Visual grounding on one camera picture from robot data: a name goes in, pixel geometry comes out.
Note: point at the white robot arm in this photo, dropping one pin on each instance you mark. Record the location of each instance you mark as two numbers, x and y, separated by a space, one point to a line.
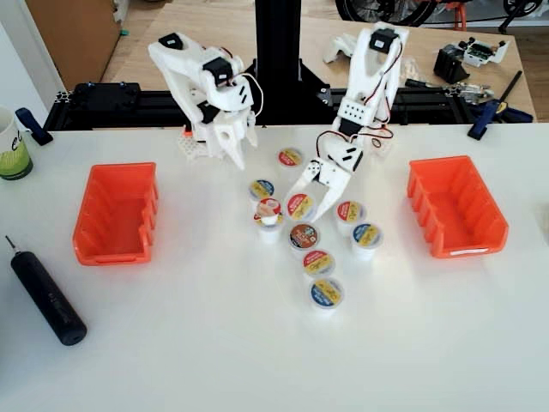
180 56
364 68

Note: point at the red lid coffee pod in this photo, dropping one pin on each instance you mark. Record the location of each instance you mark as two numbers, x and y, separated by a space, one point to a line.
299 204
349 211
318 262
290 156

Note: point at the blue lid coffee pod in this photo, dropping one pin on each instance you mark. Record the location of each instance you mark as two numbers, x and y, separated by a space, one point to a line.
261 189
366 234
327 292
269 235

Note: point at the black aluminium frame post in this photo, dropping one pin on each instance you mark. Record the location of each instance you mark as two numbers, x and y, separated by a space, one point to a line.
289 26

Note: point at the white printed plastic part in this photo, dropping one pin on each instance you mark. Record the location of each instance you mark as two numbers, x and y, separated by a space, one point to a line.
339 45

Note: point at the small green object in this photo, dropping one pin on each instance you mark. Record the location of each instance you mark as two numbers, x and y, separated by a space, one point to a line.
123 33

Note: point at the black printed plastic part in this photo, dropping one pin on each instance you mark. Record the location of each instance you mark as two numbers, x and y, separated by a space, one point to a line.
450 64

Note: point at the brown lid coffee pod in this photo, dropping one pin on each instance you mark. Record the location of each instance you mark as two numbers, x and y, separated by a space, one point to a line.
303 235

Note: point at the white and green mug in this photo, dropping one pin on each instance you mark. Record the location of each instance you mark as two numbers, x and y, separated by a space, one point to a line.
13 159

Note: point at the orange stand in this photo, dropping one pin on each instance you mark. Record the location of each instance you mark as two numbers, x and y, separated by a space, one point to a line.
461 15

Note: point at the black bicycle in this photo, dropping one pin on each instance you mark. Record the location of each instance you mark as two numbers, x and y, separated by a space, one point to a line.
364 13

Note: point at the moving white gripper finger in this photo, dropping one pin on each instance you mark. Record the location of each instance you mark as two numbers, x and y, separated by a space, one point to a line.
251 129
306 180

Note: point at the metal hand tools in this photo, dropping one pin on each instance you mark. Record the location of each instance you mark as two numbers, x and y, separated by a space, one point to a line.
472 92

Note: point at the coffee pod with peeled lid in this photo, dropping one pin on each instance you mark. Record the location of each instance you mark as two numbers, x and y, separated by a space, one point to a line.
269 207

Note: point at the clear bag of small parts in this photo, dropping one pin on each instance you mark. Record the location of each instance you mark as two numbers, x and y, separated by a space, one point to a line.
412 68

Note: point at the blue black bar clamp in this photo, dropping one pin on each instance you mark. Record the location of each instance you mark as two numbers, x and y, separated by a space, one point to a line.
482 118

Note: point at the black electric screwdriver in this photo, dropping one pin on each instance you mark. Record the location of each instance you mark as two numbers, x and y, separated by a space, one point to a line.
47 296

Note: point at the fixed white gripper finger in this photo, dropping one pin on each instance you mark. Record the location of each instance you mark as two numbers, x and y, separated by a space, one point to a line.
231 148
336 184

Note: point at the black aluminium frame rail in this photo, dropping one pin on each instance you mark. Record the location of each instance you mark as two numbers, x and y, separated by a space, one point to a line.
150 107

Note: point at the brown wooden cabinet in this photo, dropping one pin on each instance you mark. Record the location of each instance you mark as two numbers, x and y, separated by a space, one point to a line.
73 38

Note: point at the orange plastic storage bin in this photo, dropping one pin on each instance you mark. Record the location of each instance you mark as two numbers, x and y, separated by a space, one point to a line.
454 214
116 214

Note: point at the white crumpled sheet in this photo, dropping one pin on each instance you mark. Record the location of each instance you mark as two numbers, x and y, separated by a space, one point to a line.
120 8

